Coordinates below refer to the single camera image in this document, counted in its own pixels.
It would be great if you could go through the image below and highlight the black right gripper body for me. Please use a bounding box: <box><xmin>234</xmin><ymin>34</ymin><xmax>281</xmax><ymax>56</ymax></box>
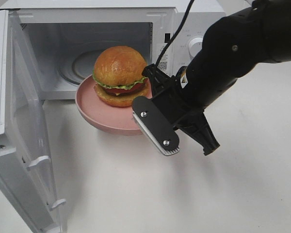
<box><xmin>142</xmin><ymin>64</ymin><xmax>206</xmax><ymax>130</ymax></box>

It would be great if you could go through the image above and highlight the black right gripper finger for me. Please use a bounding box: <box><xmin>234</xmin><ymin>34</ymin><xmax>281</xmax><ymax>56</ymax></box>
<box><xmin>132</xmin><ymin>96</ymin><xmax>179</xmax><ymax>155</ymax></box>
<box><xmin>179</xmin><ymin>114</ymin><xmax>220</xmax><ymax>155</ymax></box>

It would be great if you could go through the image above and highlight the pink round plate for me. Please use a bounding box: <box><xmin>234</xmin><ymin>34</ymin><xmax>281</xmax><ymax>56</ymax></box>
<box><xmin>75</xmin><ymin>76</ymin><xmax>142</xmax><ymax>136</ymax></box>

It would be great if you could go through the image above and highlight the burger with lettuce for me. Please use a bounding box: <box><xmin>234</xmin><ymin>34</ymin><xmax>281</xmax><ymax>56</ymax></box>
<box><xmin>93</xmin><ymin>46</ymin><xmax>150</xmax><ymax>107</ymax></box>

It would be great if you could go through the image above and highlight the white microwave door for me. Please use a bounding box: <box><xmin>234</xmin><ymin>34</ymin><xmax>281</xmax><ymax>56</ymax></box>
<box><xmin>0</xmin><ymin>10</ymin><xmax>66</xmax><ymax>233</ymax></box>

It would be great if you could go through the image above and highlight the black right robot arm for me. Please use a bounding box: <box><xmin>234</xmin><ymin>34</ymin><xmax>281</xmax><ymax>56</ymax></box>
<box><xmin>132</xmin><ymin>0</ymin><xmax>291</xmax><ymax>156</ymax></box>

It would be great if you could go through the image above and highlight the white warning label sticker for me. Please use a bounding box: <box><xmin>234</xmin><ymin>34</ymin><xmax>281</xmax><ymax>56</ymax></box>
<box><xmin>156</xmin><ymin>43</ymin><xmax>172</xmax><ymax>75</ymax></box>

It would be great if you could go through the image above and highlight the upper white power knob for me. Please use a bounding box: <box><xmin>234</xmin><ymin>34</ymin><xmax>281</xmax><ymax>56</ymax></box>
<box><xmin>188</xmin><ymin>37</ymin><xmax>203</xmax><ymax>58</ymax></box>

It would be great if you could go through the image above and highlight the white microwave oven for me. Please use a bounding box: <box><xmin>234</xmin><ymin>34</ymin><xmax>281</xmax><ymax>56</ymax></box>
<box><xmin>0</xmin><ymin>0</ymin><xmax>227</xmax><ymax>100</ymax></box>

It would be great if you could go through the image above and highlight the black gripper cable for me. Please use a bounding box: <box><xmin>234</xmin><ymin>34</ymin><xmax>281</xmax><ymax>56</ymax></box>
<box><xmin>155</xmin><ymin>0</ymin><xmax>196</xmax><ymax>71</ymax></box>

